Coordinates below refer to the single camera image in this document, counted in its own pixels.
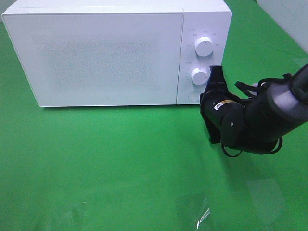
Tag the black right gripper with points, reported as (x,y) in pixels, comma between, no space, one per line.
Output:
(219,111)

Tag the round white door-release button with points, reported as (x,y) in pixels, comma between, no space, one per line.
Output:
(194,96)

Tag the white microwave knob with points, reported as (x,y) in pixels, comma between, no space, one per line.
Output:
(204,46)
(199,76)

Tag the white microwave door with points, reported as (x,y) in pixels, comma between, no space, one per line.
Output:
(99,59)

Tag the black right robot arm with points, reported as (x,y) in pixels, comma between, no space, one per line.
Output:
(257,124)

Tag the green table cloth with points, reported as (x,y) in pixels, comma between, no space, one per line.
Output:
(140,168)

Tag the white microwave oven body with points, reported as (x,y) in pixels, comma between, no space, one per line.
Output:
(200,18)

